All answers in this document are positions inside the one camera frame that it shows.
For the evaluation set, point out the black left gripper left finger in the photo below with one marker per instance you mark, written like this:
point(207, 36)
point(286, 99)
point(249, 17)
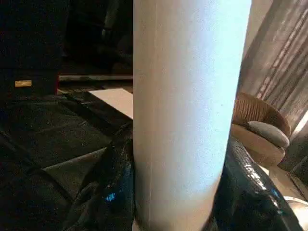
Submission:
point(110, 192)

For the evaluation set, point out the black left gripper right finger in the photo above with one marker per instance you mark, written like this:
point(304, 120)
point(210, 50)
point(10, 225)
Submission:
point(255, 202)

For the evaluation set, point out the white plastic table leg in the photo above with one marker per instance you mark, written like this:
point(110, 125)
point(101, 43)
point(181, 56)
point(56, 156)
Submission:
point(187, 120)

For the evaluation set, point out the grey cushion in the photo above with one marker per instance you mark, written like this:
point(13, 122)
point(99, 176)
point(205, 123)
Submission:
point(269, 132)

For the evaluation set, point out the black work mat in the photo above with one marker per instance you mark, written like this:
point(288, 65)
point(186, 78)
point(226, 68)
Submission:
point(48, 134)

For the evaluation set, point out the wicker chair with cushion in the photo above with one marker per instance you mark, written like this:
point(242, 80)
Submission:
point(250, 108)

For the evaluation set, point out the small yellow tag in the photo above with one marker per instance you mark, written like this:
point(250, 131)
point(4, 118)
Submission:
point(23, 83)

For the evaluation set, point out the grey curtain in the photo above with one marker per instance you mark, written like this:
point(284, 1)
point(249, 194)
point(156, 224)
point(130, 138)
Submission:
point(284, 57)

